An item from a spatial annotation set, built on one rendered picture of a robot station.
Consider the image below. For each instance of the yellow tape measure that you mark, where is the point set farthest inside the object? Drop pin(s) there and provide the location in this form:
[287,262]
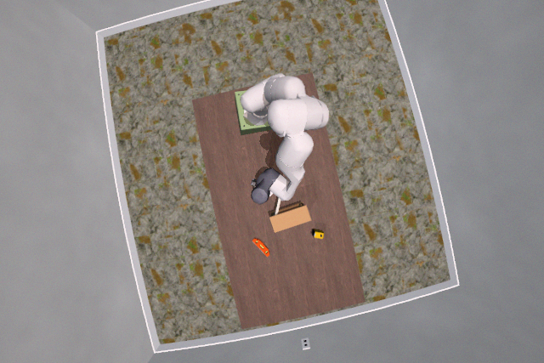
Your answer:
[317,233]

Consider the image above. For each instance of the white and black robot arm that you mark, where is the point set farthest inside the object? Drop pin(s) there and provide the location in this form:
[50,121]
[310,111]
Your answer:
[290,112]

